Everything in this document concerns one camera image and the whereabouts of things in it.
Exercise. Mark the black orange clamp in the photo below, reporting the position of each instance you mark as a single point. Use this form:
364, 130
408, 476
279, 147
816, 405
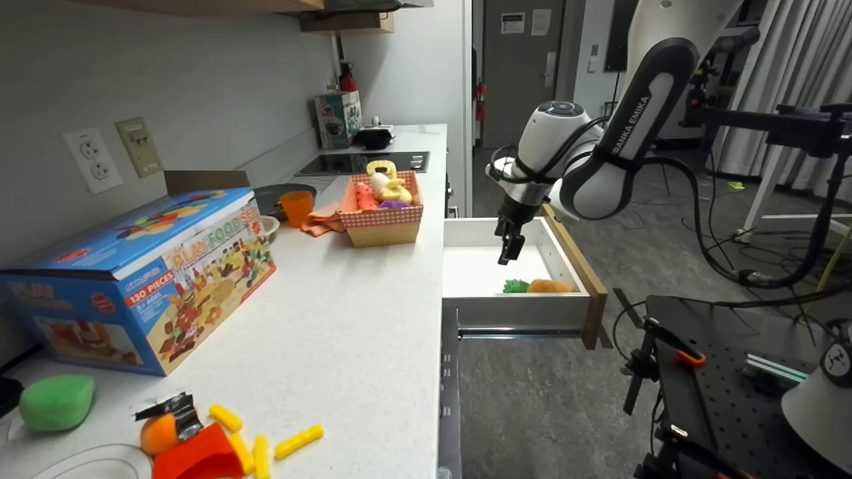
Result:
690, 357

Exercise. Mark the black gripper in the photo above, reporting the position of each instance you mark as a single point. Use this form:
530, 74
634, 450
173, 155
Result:
515, 216

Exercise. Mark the green tube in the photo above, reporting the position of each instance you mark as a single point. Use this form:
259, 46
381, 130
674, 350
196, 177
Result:
776, 368

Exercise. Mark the yellow plastic toy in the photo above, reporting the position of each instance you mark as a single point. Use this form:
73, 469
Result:
401, 187

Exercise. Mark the white curtain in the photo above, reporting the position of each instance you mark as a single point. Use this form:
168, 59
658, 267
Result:
799, 55

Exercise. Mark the appliance carton box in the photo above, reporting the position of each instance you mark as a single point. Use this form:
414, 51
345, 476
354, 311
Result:
336, 120

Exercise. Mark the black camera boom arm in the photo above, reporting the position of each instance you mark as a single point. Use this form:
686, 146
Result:
799, 130

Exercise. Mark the black dishwasher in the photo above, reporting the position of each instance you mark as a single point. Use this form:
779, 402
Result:
448, 408

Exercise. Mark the small white dish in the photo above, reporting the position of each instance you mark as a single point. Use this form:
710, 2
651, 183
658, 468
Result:
88, 464

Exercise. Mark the black foil packet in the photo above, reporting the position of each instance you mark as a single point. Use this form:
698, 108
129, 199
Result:
181, 414

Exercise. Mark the white wall outlet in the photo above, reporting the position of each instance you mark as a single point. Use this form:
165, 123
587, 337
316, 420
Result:
95, 162

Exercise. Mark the black perforated table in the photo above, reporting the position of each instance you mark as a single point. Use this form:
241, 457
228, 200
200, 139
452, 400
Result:
735, 416

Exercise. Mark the white bowl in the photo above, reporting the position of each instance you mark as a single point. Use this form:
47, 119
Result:
271, 229

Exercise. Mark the orange yellow toy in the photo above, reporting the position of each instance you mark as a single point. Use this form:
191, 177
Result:
200, 457

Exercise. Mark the small black pot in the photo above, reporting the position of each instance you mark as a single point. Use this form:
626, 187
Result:
374, 139

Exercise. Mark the grey door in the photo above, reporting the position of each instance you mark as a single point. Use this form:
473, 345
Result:
515, 63

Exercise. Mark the blue toy food box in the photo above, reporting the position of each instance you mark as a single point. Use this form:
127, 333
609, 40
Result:
135, 284

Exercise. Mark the dark grey board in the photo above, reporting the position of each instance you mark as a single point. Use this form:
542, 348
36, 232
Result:
204, 183

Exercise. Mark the orange pineapple plushy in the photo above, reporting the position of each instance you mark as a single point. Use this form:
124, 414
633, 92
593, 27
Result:
550, 285

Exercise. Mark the yellow toy fry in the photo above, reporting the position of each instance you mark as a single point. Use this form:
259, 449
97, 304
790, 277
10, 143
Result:
298, 444
261, 457
241, 454
224, 420

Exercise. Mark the small orange cloth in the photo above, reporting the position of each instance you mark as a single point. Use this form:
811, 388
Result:
320, 225

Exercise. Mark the red checkered basket box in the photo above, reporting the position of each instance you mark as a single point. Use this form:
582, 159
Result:
381, 232

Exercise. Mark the wooden wall cabinet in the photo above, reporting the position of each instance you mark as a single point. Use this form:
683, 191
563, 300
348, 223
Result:
221, 3
348, 23

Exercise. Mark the orange toy fruit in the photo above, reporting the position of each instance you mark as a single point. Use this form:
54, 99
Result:
157, 437

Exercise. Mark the white toy egg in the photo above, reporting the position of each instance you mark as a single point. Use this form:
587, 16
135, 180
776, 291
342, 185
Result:
381, 185

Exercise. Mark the wooden drawer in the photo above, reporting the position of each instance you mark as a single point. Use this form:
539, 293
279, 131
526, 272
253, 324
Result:
480, 275

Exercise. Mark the purple toy piece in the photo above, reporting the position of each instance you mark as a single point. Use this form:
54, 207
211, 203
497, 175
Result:
396, 207

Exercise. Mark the black cooktop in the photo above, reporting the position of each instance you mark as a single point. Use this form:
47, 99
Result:
354, 163

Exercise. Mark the white stand frame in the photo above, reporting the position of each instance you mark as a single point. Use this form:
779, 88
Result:
790, 216

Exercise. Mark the orange cup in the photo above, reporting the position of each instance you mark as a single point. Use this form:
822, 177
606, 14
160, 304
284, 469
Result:
297, 208

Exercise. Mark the black frying pan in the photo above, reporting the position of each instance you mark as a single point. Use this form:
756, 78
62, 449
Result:
271, 193

